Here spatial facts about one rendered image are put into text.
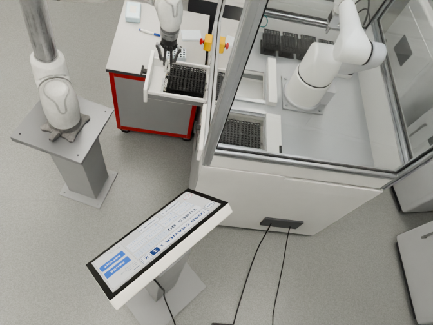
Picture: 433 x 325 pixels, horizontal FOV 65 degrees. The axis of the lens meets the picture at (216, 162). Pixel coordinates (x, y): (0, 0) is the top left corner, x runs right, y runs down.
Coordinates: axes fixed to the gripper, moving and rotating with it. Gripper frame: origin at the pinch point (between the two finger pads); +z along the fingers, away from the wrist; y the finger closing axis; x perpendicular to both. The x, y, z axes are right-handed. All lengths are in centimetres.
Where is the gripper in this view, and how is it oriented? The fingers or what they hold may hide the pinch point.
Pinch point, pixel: (167, 65)
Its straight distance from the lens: 186.7
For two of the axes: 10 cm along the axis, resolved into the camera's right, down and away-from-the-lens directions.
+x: 0.7, -8.8, 4.7
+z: -1.7, 4.5, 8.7
